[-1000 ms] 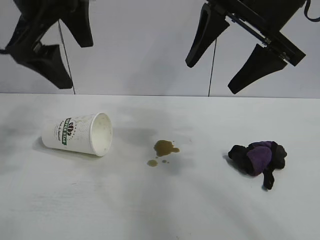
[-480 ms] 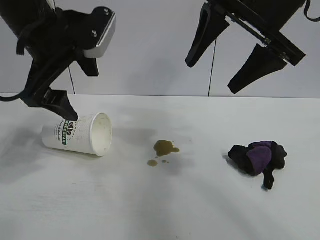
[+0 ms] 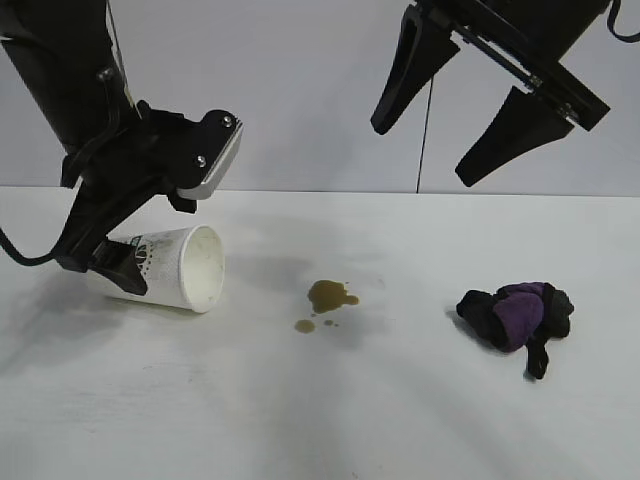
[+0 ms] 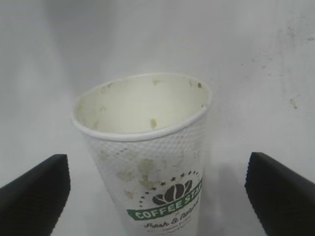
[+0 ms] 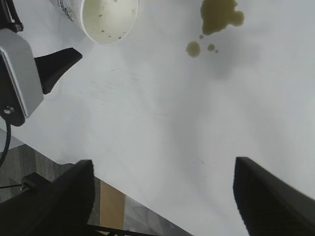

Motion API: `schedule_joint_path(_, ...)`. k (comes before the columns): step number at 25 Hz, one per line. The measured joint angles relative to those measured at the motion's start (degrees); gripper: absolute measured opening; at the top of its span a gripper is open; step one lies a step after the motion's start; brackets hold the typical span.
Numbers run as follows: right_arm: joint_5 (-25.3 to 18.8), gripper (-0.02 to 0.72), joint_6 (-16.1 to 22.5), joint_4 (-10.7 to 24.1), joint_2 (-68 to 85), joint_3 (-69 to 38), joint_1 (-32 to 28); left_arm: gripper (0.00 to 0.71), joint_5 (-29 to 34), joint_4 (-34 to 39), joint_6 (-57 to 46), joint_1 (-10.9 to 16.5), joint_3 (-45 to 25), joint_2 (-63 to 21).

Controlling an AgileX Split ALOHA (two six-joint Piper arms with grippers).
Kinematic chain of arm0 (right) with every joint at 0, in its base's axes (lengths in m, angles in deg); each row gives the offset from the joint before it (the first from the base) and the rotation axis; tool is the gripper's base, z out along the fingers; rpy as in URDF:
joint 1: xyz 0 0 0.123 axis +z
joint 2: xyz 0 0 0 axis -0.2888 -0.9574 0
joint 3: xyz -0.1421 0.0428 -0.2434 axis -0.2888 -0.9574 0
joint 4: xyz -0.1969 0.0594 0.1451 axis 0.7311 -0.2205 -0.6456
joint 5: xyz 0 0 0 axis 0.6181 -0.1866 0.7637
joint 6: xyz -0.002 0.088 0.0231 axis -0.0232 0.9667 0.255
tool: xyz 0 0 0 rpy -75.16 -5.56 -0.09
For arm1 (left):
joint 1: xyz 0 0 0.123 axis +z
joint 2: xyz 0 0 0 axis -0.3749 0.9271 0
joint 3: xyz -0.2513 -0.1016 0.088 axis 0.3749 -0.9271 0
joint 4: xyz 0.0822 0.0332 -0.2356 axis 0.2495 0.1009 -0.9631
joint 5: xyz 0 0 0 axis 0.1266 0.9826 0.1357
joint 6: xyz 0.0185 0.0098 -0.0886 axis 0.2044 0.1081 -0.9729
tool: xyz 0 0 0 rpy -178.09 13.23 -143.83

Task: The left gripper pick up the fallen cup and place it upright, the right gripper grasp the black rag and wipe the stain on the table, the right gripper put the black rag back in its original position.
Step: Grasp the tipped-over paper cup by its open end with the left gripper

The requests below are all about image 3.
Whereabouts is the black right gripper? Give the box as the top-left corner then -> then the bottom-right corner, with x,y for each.
369,0 -> 612,189

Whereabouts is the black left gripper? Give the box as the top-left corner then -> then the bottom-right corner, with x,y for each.
52,99 -> 206,296

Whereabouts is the white paper coffee cup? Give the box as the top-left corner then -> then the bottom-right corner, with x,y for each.
84,223 -> 226,315

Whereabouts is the purple and black cloth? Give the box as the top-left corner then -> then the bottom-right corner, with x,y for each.
455,281 -> 576,380

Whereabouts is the large brown coffee puddle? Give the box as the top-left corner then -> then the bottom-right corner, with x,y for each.
306,279 -> 361,316

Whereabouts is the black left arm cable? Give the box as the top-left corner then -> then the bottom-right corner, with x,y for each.
0,69 -> 129,267

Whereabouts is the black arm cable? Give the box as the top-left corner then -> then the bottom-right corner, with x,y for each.
604,0 -> 640,39
0,69 -> 129,267

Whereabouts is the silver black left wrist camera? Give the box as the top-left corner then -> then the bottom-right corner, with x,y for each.
167,108 -> 246,202

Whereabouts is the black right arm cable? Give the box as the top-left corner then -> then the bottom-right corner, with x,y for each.
604,0 -> 640,39

